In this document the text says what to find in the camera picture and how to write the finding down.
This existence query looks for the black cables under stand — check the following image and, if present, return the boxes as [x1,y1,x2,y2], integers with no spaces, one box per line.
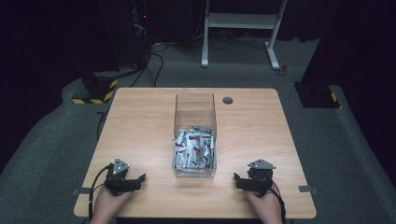
[191,26,269,51]

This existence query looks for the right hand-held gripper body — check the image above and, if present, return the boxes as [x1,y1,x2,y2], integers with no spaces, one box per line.
[245,159,277,198]

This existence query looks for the clear plastic box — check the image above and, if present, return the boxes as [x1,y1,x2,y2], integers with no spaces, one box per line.
[171,92,219,179]

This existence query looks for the black yellow striped stand base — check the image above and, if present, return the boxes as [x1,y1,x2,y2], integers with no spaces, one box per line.
[71,70,120,105]

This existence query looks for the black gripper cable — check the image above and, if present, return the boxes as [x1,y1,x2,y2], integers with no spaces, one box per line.
[88,164,112,220]
[270,186,288,224]

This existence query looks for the pile of white packets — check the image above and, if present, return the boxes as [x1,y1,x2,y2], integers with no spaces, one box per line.
[173,125,217,171]

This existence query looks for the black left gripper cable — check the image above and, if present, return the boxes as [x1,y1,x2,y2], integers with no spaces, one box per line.
[88,164,112,220]

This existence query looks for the white metal stand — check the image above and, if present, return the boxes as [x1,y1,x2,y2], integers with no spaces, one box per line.
[201,0,290,71]

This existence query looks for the grey tape strip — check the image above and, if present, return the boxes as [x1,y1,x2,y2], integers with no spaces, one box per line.
[71,187,93,197]
[297,185,319,194]

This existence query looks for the dark equipment rack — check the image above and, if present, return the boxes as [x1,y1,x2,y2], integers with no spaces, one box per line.
[130,0,154,68]

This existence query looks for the black floor cable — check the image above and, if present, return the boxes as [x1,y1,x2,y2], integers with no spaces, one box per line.
[130,50,165,89]

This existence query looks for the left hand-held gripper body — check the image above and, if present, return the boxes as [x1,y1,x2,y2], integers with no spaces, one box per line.
[104,158,140,196]

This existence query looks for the black cable beside table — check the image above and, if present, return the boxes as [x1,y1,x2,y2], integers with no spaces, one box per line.
[96,107,110,141]

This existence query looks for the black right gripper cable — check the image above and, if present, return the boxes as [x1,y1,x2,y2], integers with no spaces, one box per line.
[270,186,288,224]

